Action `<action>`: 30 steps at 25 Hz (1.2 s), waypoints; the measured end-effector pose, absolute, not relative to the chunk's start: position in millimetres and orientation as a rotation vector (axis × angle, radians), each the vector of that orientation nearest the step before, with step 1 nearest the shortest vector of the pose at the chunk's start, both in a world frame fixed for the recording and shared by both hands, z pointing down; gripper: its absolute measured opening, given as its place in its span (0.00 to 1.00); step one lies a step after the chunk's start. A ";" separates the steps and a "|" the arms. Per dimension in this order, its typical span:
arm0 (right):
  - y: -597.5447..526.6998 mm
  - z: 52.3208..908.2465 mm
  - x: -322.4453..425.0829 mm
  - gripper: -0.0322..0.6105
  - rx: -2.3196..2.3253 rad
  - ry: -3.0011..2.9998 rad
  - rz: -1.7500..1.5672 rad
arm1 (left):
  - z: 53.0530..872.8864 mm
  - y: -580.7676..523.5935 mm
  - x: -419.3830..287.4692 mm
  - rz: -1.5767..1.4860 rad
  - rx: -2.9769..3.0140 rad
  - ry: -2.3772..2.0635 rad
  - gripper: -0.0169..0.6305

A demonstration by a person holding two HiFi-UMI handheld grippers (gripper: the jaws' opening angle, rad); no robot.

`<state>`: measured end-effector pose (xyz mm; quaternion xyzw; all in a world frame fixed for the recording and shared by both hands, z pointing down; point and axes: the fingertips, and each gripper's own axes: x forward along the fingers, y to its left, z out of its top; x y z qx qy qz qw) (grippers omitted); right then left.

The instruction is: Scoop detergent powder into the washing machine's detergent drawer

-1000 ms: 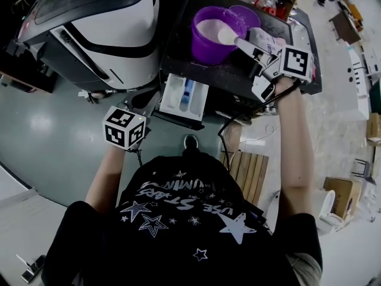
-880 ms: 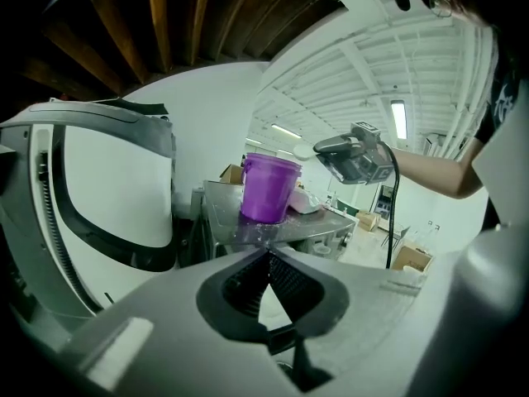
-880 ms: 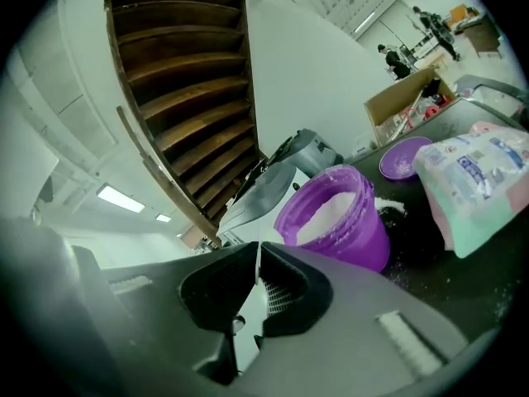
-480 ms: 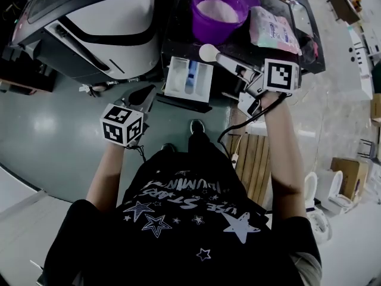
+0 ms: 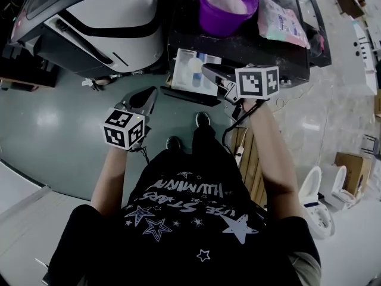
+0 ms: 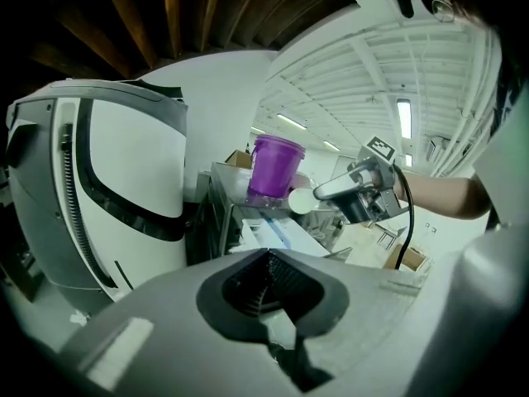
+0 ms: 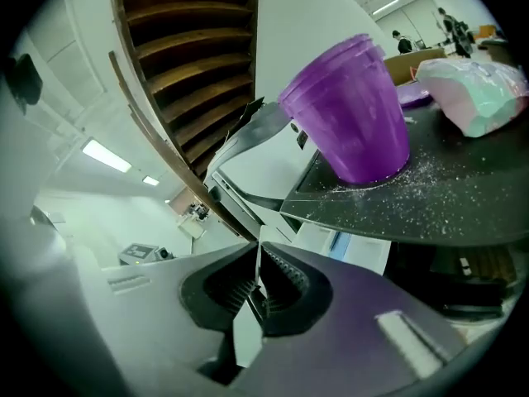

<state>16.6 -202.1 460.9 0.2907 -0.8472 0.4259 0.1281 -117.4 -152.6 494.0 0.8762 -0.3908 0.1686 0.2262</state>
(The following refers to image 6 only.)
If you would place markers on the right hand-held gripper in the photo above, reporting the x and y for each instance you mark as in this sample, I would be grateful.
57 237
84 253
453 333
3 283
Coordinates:
390 192

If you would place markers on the black washing machine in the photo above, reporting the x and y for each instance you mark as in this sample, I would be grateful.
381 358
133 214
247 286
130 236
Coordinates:
223 213

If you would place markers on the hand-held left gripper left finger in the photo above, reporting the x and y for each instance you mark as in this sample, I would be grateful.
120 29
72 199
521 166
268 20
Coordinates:
157 325

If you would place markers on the person's right forearm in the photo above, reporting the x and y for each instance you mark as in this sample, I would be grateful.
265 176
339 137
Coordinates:
446 197

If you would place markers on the open cardboard box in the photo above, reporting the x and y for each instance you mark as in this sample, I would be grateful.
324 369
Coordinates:
239 159

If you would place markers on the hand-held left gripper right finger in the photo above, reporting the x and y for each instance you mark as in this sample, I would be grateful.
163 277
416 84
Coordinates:
380 304

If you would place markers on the person's right hand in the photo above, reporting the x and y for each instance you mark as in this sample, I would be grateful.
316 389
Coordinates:
375 179

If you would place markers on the long ceiling light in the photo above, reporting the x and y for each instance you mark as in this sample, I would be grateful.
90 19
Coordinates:
404 118
291 121
331 145

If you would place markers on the grey metal table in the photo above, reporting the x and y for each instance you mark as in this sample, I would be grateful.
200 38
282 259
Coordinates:
392 236

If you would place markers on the white round lid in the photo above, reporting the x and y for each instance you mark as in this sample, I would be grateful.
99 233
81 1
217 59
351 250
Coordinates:
301 202

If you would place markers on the purple plastic bucket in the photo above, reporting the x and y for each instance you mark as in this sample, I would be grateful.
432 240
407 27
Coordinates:
273 168

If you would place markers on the brown cardboard box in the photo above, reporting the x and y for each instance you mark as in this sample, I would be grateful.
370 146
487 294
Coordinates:
407 259

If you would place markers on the white detergent drawer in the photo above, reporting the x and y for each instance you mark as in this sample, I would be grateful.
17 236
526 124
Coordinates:
289 238

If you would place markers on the white and black machine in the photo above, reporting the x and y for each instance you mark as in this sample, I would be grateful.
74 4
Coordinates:
132 159

